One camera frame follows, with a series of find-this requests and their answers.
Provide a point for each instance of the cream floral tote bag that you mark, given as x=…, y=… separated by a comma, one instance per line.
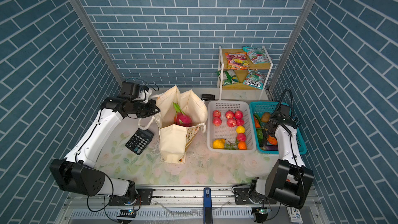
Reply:
x=176, y=139

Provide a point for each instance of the white plastic basket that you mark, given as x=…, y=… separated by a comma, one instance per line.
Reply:
x=227, y=133

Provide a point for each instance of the pink peach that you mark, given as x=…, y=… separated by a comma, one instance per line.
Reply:
x=241, y=137

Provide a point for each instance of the teal plastic basket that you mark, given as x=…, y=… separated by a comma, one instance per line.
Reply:
x=260, y=107

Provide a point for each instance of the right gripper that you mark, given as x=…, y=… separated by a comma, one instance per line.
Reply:
x=269, y=124

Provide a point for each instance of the small yellow fruit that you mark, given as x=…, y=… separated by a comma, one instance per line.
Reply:
x=240, y=129

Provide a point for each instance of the white wooden shelf rack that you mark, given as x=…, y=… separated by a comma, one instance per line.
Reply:
x=265, y=68

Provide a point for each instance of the green snack bag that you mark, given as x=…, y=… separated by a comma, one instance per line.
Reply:
x=228, y=77

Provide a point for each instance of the teal Fox's candy bag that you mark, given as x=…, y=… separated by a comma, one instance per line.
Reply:
x=255, y=79

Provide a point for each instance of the green grapes bunch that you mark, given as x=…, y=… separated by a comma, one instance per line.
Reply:
x=230, y=146

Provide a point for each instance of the blue black handheld device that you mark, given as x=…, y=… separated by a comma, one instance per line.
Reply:
x=207, y=207

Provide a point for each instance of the dark long eggplant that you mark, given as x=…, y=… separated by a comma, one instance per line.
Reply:
x=270, y=148

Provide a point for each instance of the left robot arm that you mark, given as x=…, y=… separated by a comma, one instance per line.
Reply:
x=76, y=173

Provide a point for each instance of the teal candy bag upper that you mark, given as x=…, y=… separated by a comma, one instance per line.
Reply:
x=257, y=55

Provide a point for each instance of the yellow lemon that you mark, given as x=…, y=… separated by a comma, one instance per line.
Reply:
x=219, y=144

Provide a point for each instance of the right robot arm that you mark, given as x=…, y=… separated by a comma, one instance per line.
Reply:
x=290, y=180

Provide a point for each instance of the orange in white basket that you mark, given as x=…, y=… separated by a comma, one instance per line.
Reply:
x=242, y=145

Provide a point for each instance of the orange mini pumpkin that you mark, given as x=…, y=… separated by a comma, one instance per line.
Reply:
x=272, y=140

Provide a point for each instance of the black calculator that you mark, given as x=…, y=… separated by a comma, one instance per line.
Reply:
x=139, y=141

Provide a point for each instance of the brown potato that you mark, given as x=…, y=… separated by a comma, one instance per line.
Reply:
x=265, y=117

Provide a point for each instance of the red apple right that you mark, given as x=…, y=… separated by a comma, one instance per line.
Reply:
x=216, y=114

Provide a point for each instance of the floral table mat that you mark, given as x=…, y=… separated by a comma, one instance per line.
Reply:
x=202, y=166

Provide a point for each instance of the pink snack bag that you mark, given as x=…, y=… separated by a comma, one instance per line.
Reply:
x=237, y=61

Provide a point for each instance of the red apple left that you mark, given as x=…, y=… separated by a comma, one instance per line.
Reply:
x=217, y=121

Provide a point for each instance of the pink dragon fruit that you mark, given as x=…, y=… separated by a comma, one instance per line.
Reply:
x=181, y=118

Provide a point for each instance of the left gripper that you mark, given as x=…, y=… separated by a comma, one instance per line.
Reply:
x=152, y=111

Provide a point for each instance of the red apple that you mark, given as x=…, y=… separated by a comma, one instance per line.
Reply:
x=217, y=121
x=216, y=114

